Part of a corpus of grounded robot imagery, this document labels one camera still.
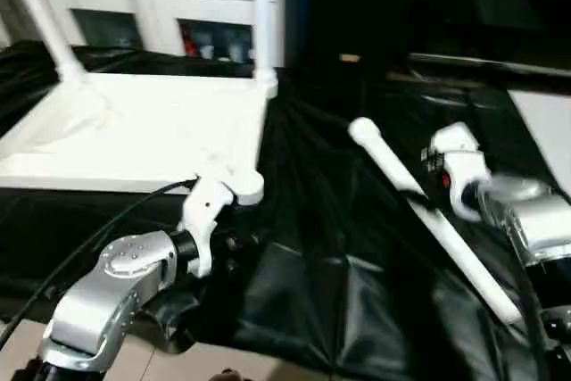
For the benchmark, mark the black metal rail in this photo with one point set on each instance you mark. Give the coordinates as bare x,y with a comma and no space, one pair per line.
491,64

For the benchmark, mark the white plastic table top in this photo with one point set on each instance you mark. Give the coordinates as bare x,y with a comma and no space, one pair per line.
143,131

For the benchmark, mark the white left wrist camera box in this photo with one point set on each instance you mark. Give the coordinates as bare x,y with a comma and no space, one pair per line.
203,211

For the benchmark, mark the white plastic table leg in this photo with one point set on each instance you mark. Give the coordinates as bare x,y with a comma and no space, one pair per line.
263,24
40,15
428,211

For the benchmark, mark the small yellow label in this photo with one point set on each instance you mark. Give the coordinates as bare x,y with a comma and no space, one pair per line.
350,58

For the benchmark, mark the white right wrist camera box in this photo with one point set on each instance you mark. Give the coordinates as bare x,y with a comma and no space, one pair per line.
464,162

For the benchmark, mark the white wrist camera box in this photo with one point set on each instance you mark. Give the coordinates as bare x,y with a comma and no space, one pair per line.
203,211
464,162

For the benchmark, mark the white flat board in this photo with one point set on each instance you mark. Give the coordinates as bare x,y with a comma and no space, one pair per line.
549,131

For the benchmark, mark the black mat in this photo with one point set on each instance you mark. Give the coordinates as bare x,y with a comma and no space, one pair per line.
321,265

